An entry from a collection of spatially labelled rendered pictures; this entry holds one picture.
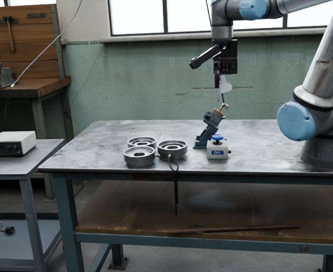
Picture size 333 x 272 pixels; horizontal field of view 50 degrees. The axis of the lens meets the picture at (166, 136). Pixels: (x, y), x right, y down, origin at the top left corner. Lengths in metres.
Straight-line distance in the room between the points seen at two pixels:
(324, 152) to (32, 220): 1.20
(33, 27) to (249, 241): 2.31
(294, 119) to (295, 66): 1.81
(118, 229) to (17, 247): 0.79
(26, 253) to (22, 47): 1.69
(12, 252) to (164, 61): 1.70
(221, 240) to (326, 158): 0.44
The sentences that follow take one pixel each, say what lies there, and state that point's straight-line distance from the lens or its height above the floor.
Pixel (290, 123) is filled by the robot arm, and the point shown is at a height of 0.96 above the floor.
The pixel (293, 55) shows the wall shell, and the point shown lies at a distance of 2.85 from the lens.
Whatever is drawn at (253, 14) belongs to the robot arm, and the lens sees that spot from 1.18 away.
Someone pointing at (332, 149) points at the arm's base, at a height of 0.86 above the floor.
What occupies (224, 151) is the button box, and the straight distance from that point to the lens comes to 1.22.
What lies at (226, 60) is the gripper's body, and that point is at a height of 1.12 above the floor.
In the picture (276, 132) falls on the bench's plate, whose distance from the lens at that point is 1.53.
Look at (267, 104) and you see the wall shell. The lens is 2.88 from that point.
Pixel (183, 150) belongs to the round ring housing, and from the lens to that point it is 1.23.
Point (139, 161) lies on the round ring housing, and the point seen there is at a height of 0.83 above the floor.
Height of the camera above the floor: 1.25
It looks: 18 degrees down
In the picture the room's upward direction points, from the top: 3 degrees counter-clockwise
